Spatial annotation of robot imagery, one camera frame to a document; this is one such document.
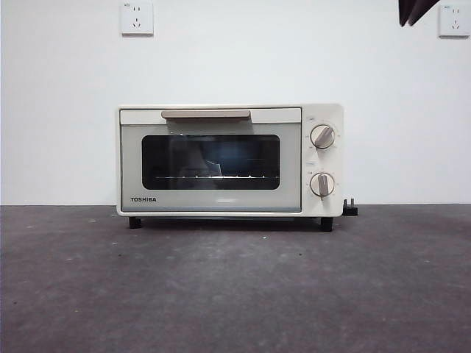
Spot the blue ribbed bowl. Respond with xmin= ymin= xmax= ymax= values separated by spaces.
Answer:
xmin=205 ymin=141 xmax=264 ymax=177

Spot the glass oven door with handle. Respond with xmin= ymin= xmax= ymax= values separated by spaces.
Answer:
xmin=119 ymin=107 xmax=302 ymax=213

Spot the cream Toshiba toaster oven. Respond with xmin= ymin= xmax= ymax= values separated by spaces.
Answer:
xmin=116 ymin=103 xmax=345 ymax=232

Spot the cream round oven knob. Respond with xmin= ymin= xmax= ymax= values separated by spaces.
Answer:
xmin=310 ymin=124 xmax=336 ymax=150
xmin=309 ymin=172 xmax=336 ymax=199

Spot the white wall socket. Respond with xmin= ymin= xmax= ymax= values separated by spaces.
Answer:
xmin=437 ymin=3 xmax=471 ymax=39
xmin=121 ymin=0 xmax=155 ymax=37

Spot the metal wire oven rack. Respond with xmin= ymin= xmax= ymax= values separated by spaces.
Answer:
xmin=154 ymin=174 xmax=268 ymax=182

